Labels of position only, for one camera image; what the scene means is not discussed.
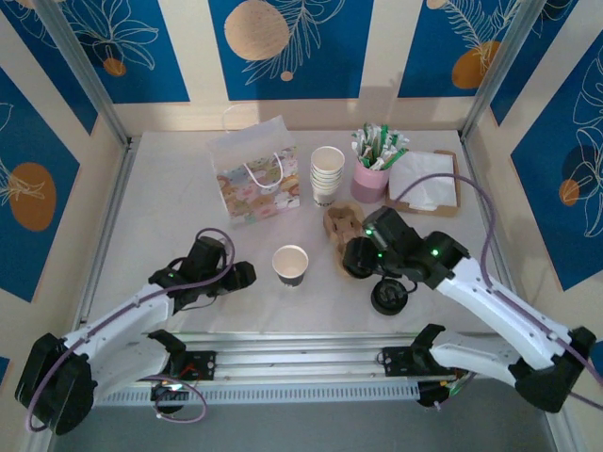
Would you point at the pink cylindrical holder cup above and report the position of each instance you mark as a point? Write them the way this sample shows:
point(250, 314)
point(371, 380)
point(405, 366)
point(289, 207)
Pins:
point(369, 186)

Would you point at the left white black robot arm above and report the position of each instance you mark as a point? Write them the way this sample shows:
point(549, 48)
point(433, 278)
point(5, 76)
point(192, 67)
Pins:
point(118, 325)

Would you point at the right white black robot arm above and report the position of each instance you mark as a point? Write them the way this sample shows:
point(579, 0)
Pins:
point(494, 301)

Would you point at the stacked cardboard cup carriers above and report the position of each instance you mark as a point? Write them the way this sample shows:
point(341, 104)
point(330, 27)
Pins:
point(341, 221)

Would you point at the stack of black cup lids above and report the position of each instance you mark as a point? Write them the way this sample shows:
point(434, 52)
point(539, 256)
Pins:
point(388, 296)

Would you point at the wide aluminium base rail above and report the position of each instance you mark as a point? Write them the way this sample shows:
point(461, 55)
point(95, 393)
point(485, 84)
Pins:
point(301, 358)

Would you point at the stack of paper cups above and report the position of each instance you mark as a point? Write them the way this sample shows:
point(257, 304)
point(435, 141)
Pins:
point(327, 162)

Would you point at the aluminium frame post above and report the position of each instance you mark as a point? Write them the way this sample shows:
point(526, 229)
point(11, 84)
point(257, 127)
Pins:
point(494, 89)
point(110, 117)

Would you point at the aluminium side rail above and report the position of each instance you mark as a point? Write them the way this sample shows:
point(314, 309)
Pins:
point(106, 226)
point(471, 157)

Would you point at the cartoon print paper gift bag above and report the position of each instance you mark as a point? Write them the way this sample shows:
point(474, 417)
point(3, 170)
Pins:
point(259, 198)

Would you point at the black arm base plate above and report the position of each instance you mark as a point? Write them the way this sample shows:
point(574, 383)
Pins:
point(202, 365)
point(396, 360)

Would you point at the paper cup with black sleeve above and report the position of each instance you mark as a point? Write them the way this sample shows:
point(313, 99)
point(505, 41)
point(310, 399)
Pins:
point(289, 263)

